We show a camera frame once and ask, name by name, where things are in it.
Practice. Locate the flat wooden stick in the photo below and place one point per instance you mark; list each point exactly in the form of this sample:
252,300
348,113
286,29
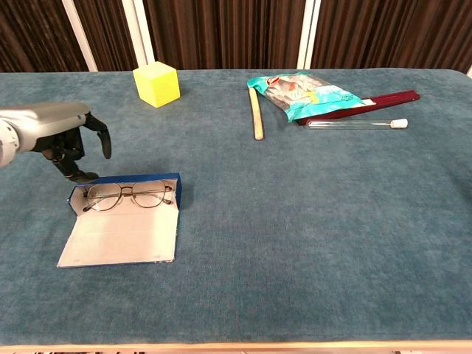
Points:
258,118

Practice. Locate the teal snack bag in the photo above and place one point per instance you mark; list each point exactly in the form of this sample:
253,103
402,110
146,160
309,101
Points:
309,99

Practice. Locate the dark brown curtain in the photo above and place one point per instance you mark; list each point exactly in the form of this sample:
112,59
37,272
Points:
228,33

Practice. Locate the blue glasses case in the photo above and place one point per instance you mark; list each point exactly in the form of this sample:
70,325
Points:
118,236

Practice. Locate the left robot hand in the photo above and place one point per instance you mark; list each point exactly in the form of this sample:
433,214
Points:
48,123

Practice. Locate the yellow foam cube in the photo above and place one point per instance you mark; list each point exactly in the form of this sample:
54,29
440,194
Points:
156,85

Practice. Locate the dark red pen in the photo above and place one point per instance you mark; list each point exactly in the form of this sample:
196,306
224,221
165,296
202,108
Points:
394,99

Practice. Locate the blue table mat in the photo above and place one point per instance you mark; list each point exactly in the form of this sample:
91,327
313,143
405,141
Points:
276,221

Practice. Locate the glass tube white stopper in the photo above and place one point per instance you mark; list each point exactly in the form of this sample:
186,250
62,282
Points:
398,123

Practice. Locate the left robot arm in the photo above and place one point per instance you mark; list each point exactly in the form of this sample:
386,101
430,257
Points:
5,144

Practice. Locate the thin-framed eyeglasses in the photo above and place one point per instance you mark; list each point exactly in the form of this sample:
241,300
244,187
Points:
127,189

